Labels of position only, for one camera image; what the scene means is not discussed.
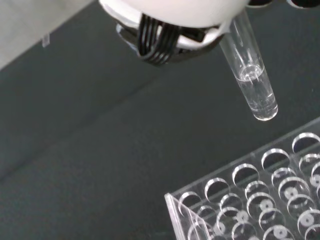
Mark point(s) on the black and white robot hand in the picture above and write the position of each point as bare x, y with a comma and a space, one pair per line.
175, 15

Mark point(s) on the clear plastic test tube rack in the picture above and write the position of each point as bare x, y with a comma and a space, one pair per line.
252, 173

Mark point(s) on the clear tape strip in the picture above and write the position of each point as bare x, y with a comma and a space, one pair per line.
45, 40

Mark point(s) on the black bench cloth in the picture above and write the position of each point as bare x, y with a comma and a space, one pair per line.
100, 150

